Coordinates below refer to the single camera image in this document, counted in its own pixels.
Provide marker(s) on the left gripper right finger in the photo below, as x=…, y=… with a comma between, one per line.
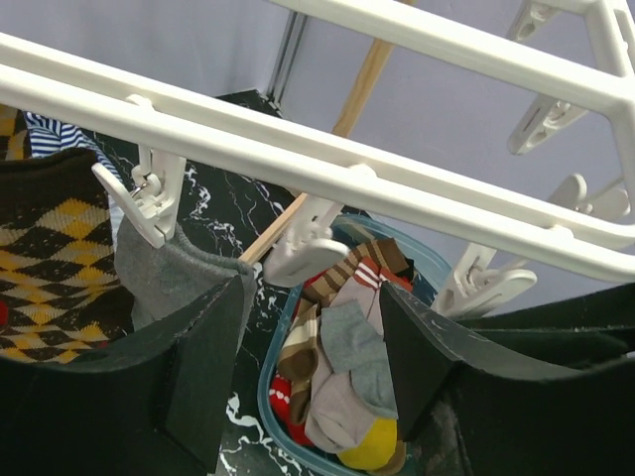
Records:
x=546, y=390

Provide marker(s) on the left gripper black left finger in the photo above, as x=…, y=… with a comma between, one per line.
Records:
x=151, y=403

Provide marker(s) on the grey sock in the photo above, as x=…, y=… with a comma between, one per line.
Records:
x=352, y=386
x=163, y=280

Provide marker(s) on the brown argyle sock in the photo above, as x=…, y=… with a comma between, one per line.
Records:
x=60, y=294

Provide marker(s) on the wooden drying rack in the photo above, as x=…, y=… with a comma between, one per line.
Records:
x=358, y=95

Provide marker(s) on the white right hanger clip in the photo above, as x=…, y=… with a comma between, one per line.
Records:
x=473, y=289

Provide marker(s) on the white hanger clip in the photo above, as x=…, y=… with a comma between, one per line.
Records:
x=307, y=247
x=473, y=289

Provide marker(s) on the white middle hanger clip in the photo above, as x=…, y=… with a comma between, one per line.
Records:
x=307, y=247

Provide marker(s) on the white clip holding grey sock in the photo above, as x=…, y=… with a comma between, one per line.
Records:
x=152, y=206

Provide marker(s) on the red white sock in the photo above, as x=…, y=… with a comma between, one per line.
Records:
x=290, y=403

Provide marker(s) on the brown striped sock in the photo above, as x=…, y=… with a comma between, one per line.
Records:
x=355, y=278

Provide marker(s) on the clear blue plastic bin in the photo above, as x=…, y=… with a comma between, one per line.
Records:
x=431, y=270

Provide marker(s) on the yellow sock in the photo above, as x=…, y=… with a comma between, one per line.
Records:
x=376, y=448

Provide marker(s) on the blue striped cloth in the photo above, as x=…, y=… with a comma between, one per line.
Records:
x=49, y=136

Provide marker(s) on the right vertical aluminium post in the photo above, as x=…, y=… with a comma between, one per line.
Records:
x=286, y=56

